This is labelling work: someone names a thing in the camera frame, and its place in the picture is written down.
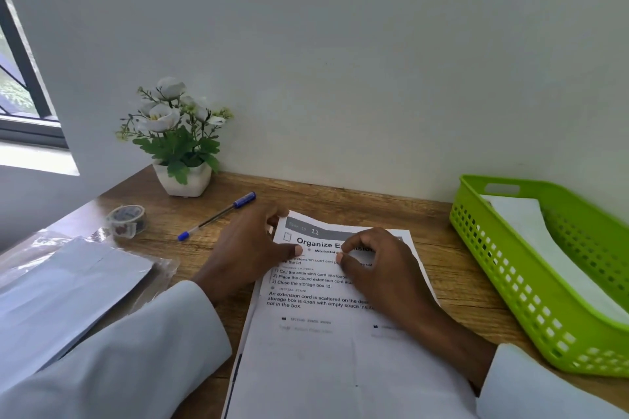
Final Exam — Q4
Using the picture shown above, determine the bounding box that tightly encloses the blue ballpoint pen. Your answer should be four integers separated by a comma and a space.
177, 191, 257, 242

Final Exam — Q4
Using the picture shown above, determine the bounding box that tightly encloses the person's right forearm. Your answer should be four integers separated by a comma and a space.
408, 304, 629, 419

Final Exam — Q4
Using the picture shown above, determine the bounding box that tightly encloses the white window sill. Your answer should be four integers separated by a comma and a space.
0, 139, 81, 177

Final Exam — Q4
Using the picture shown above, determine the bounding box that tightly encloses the person's left forearm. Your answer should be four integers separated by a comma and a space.
0, 280, 233, 419

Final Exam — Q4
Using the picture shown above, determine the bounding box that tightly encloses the green plastic basket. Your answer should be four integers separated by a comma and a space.
448, 174, 629, 379

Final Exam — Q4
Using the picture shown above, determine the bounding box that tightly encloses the potted white flower plant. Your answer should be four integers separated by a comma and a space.
115, 77, 235, 198

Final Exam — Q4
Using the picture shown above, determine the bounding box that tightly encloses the patterned tape roll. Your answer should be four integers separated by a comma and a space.
107, 204, 148, 240

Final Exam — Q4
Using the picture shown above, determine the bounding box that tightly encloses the black framed window with grille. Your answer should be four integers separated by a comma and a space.
0, 0, 68, 149

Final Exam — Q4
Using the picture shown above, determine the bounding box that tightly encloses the stack of printed papers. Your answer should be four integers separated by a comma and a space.
221, 209, 480, 419

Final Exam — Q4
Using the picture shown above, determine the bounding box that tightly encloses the person's left hand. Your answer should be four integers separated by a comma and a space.
190, 201, 304, 308

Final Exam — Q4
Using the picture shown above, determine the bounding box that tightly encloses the person's right hand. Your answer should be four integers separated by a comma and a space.
335, 227, 442, 332

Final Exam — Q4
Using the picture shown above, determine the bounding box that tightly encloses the long white envelope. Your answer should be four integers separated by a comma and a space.
479, 195, 629, 326

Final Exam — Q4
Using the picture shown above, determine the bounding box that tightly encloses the plastic-wrapped white envelope pack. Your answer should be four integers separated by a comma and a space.
0, 229, 180, 395

